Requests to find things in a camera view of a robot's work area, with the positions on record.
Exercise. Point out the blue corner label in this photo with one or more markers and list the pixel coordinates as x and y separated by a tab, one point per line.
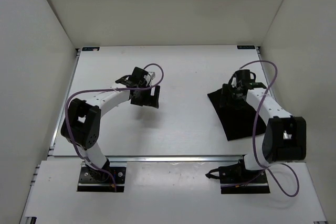
90	49
245	47

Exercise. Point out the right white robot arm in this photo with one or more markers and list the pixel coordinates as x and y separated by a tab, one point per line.
278	136

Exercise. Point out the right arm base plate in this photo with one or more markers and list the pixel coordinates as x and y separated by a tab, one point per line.
236	180

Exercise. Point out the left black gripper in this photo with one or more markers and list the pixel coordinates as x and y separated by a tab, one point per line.
151	100

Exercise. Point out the black skirt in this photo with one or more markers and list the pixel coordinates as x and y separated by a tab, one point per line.
236	116

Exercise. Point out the right blue corner label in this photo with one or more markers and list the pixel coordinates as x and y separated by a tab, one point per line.
245	47

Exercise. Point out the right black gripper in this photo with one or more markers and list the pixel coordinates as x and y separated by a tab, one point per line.
227	89

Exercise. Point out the left blue corner label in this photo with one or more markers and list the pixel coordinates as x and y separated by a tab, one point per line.
90	49

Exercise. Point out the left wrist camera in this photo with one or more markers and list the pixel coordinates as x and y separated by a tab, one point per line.
150	76

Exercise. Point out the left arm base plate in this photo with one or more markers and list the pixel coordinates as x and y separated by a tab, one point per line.
90	182

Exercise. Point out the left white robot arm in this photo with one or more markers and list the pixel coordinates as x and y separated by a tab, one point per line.
85	109

